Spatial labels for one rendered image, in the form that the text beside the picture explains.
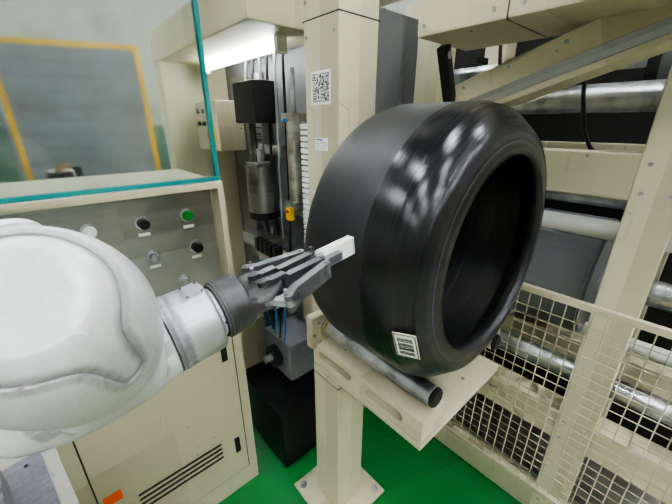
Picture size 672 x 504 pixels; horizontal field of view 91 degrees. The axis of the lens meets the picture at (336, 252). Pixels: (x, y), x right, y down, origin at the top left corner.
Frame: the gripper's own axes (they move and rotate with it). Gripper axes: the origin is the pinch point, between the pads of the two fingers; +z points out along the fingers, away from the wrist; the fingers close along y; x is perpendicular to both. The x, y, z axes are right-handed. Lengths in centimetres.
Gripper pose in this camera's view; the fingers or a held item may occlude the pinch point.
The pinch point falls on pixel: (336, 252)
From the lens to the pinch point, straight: 52.2
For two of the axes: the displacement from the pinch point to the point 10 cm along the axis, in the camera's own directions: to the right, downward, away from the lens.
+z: 7.4, -3.7, 5.6
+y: -6.6, -2.7, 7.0
